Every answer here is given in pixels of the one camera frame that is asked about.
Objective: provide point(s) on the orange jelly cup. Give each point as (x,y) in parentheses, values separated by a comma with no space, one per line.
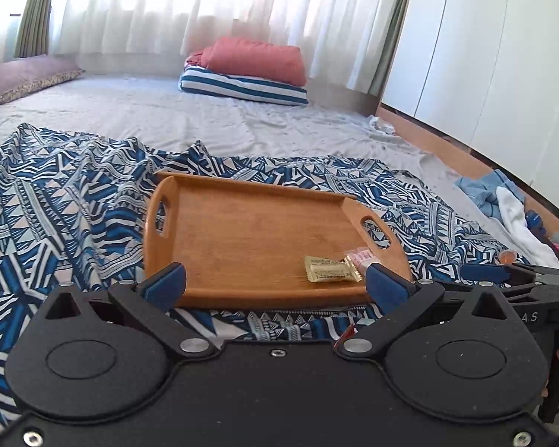
(508,258)

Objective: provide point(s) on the blue white striped pillow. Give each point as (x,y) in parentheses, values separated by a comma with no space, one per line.
(242,88)

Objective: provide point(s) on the gold snack packet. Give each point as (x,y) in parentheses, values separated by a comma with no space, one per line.
(328,270)

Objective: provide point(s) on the grey bed sheet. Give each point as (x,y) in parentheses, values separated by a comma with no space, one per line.
(214,121)

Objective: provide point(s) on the wooden tray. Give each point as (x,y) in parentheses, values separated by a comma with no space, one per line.
(242,242)

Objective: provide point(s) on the green curtain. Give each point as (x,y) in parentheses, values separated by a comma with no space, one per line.
(391,56)
(35,9)

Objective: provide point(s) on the red pillow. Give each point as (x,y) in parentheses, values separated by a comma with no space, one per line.
(256,58)

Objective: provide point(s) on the white sheer curtain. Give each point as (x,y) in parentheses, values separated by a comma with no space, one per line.
(167,9)

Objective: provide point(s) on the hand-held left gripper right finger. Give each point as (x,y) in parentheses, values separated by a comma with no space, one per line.
(382,285)

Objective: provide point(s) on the crumpled white tissue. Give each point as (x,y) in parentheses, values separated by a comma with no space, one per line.
(381,125)

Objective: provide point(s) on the pink white snack packet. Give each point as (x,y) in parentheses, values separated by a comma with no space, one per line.
(361,258)

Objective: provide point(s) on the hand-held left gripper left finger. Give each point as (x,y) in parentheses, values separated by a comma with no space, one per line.
(167,284)

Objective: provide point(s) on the white wardrobe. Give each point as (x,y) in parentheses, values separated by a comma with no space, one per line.
(484,56)

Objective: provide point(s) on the light blue cloth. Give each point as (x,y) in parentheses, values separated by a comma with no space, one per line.
(482,191)

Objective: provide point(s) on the red blue small items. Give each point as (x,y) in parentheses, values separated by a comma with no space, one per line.
(535,223)

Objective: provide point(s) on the purple pillow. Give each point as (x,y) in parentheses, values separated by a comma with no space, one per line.
(23,77)

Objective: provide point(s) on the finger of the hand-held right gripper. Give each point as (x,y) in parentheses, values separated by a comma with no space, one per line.
(477,271)
(540,268)

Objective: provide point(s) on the long red snack packet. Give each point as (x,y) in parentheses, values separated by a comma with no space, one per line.
(342,339)

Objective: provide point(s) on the wooden bed frame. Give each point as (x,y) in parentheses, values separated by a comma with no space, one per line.
(447,144)

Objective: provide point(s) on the blue white patterned blanket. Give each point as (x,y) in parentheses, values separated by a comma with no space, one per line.
(51,205)

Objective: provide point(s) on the white towel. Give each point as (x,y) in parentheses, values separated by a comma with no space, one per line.
(521,228)

